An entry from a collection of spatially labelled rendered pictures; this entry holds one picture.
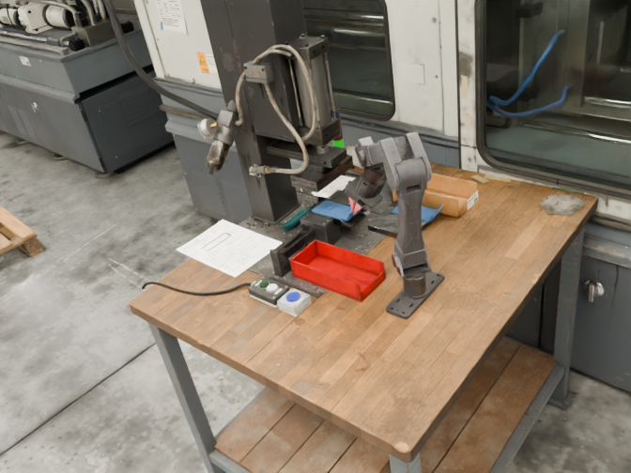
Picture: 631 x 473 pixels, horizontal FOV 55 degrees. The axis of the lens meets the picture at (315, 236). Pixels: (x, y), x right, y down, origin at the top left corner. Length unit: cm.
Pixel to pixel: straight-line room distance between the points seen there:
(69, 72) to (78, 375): 229
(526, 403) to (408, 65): 128
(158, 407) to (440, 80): 180
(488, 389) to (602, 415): 48
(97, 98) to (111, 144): 35
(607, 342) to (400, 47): 131
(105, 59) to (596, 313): 368
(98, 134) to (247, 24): 318
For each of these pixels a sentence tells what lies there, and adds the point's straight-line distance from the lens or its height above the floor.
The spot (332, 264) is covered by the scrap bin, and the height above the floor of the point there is 90.
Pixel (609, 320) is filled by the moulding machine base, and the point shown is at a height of 39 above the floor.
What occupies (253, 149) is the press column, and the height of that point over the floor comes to 117.
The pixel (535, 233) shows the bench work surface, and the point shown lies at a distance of 192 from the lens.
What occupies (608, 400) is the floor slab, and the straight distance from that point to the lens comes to 269.
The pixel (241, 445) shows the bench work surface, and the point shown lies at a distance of 231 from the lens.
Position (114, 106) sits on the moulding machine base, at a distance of 486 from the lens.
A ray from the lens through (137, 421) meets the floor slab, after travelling 285.
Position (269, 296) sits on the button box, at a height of 93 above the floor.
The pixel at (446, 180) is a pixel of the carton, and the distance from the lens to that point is 209.
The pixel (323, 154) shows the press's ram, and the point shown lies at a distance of 183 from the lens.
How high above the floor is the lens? 197
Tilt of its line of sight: 33 degrees down
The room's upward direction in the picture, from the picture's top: 10 degrees counter-clockwise
